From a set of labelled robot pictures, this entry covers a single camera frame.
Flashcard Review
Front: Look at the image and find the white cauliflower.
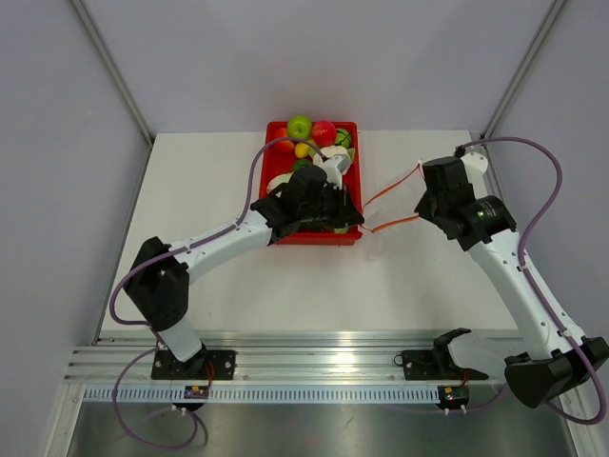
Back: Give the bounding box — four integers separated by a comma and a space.
320, 145, 356, 161

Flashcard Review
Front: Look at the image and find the yellow pepper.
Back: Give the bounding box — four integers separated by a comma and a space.
294, 140, 317, 159

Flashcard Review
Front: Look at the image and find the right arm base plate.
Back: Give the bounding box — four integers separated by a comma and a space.
393, 349, 490, 382

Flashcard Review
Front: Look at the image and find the clear zip top bag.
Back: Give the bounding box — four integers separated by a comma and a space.
361, 159, 425, 259

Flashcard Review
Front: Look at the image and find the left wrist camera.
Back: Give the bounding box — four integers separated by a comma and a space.
312, 153, 352, 189

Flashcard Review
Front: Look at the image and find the green apple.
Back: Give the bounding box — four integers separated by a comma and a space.
286, 115, 313, 140

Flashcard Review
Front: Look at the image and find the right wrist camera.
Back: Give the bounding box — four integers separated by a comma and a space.
454, 146, 488, 181

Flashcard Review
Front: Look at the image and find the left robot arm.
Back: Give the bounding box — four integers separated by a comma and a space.
120, 155, 363, 379

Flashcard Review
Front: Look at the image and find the green lime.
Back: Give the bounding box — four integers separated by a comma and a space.
292, 159, 313, 172

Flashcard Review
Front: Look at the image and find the right frame post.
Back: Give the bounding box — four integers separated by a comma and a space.
480, 0, 570, 139

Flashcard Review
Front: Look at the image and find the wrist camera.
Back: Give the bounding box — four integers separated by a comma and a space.
454, 146, 488, 181
312, 153, 352, 189

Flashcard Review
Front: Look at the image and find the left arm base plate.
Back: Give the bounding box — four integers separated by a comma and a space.
150, 349, 237, 381

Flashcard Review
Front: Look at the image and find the red orange peach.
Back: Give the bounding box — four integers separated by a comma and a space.
271, 128, 295, 154

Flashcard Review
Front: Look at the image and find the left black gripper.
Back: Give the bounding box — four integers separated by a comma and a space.
299, 182, 363, 229

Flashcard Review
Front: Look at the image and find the green lettuce cabbage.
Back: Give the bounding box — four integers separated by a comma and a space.
266, 172, 292, 194

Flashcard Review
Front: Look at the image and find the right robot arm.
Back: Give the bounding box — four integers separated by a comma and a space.
416, 156, 608, 408

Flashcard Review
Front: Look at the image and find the red plastic tray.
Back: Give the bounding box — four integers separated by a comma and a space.
258, 121, 363, 246

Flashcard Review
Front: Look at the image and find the frame post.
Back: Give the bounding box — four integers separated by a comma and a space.
480, 0, 570, 139
68, 0, 156, 150

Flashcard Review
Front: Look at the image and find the left frame post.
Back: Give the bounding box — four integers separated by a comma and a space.
68, 0, 156, 150

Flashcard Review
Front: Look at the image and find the aluminium mounting rail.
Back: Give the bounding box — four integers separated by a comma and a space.
64, 330, 524, 406

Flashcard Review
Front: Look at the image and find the dark green round vegetable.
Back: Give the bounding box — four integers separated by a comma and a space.
334, 128, 352, 149

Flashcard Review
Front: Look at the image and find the red apple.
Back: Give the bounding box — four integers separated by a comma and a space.
311, 120, 337, 148

